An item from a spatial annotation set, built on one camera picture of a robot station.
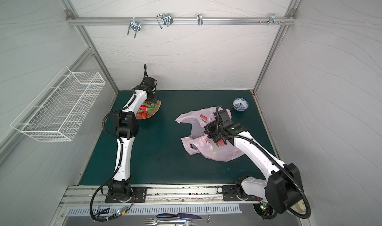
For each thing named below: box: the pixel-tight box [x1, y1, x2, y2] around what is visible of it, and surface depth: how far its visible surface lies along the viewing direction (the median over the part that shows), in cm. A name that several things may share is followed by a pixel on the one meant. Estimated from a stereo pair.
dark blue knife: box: [156, 213, 203, 221], surface depth 70 cm
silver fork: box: [143, 217, 198, 226], surface depth 69 cm
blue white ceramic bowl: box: [232, 97, 249, 112], surface depth 113 cm
